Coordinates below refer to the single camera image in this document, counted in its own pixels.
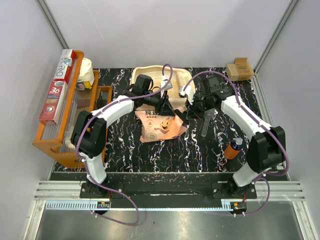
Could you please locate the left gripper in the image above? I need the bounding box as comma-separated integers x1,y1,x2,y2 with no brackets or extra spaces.
143,89,176,118

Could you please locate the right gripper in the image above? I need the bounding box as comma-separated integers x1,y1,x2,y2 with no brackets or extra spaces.
184,94,215,120

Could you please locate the clear plastic scoop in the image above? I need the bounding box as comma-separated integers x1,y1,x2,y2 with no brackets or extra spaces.
201,108,215,137

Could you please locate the pink cat litter bag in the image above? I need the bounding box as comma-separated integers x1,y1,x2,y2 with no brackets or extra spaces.
135,110,187,143

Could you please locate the cream plastic litter box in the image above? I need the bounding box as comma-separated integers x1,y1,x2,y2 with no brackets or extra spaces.
130,65,192,113

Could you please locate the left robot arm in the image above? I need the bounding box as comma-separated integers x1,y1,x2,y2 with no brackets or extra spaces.
70,74,187,198

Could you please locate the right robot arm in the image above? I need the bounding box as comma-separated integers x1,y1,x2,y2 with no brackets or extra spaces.
179,77,288,198

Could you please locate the brown cardboard box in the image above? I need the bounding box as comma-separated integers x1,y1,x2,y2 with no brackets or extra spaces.
226,57,254,82

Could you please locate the red white toothpaste box upper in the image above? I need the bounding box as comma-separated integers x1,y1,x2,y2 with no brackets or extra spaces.
53,49,76,84

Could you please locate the red 3D toothpaste box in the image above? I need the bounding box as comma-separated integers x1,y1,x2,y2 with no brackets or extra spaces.
39,80,68,125

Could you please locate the black marble pattern mat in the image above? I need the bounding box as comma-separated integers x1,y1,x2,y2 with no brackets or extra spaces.
98,68,261,173

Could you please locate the orange bottle with white cap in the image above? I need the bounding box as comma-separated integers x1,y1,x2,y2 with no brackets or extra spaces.
224,137,243,160

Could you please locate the orange wooden tray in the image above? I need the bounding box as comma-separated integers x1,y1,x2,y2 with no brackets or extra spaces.
32,50,113,169

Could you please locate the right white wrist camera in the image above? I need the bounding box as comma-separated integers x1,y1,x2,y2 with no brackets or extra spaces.
179,84,195,105

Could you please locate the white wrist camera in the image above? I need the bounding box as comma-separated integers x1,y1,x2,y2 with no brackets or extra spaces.
160,79,173,97
179,84,195,105

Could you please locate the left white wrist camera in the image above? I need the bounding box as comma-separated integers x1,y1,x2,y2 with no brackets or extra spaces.
160,79,173,97

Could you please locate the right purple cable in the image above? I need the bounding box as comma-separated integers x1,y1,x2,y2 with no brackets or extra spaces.
179,70,291,218

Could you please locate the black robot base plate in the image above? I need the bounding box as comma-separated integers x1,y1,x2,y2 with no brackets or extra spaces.
79,171,258,201

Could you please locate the aluminium rail frame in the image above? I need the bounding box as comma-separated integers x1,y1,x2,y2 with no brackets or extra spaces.
24,181,320,240

